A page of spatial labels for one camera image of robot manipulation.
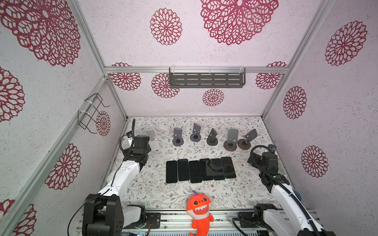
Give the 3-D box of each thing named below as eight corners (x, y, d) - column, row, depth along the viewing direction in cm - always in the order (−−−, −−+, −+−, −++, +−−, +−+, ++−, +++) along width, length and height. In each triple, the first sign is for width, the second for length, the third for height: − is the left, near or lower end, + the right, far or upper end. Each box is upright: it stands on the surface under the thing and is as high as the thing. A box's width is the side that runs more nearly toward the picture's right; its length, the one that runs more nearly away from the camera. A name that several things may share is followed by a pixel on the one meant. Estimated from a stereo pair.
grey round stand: (174, 146, 105) (172, 135, 96) (174, 138, 110) (173, 127, 101) (183, 146, 105) (183, 135, 96) (183, 138, 110) (183, 127, 101)
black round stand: (207, 145, 106) (208, 135, 97) (206, 138, 110) (208, 128, 101) (214, 145, 106) (217, 135, 97) (213, 138, 110) (216, 128, 101)
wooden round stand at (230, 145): (224, 151, 103) (228, 141, 94) (222, 139, 109) (225, 129, 100) (236, 151, 103) (240, 141, 94) (233, 139, 109) (237, 129, 100)
